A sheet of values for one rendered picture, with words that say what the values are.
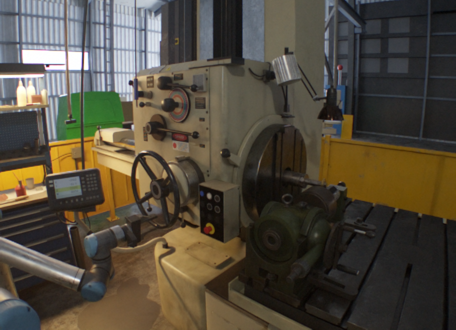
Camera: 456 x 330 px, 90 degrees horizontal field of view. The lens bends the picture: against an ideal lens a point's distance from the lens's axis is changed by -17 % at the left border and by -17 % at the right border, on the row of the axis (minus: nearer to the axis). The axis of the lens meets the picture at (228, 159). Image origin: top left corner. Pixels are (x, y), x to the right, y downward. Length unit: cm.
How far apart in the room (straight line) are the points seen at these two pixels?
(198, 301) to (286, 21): 185
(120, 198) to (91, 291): 314
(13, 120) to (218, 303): 237
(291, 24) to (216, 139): 92
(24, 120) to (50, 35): 1204
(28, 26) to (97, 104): 992
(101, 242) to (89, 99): 419
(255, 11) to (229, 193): 127
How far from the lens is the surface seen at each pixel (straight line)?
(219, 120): 120
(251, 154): 129
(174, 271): 194
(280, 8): 186
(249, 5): 200
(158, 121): 150
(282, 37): 180
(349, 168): 350
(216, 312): 179
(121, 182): 415
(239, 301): 124
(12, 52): 1437
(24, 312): 72
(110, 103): 533
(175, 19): 256
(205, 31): 223
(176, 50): 249
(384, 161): 339
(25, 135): 296
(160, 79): 141
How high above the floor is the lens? 172
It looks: 13 degrees down
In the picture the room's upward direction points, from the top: straight up
